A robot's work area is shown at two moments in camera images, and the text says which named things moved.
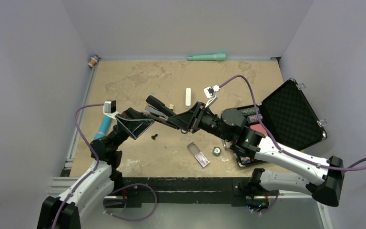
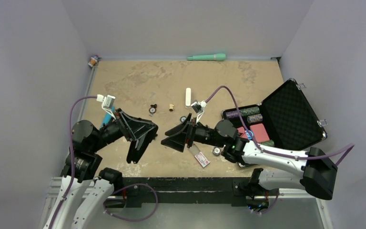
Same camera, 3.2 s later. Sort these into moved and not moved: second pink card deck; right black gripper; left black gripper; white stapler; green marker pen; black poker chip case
Moved: right black gripper; left black gripper
Not moved: green marker pen; second pink card deck; white stapler; black poker chip case
